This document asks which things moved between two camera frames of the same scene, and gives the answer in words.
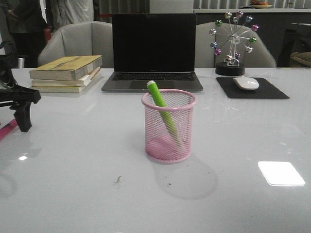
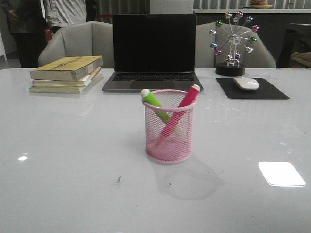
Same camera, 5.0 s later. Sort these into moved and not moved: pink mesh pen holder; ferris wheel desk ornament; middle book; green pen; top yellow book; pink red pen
Moved: green pen; pink red pen
Not moved: top yellow book; middle book; ferris wheel desk ornament; pink mesh pen holder
